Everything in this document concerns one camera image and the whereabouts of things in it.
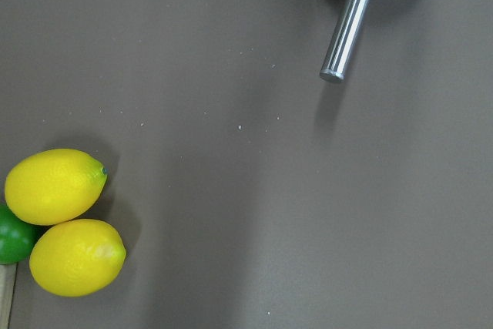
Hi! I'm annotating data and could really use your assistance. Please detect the metal ice scoop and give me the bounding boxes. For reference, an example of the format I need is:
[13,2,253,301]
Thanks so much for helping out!
[319,0,370,82]

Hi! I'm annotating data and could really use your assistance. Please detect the yellow lemon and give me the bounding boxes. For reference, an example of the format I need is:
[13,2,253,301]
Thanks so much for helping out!
[4,149,107,226]
[29,219,126,297]

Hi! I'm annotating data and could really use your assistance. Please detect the green lime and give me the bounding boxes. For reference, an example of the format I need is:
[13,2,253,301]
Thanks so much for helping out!
[0,203,40,264]

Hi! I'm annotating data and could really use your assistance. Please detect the wooden cutting board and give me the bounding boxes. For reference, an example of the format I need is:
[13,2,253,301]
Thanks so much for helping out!
[0,264,18,329]

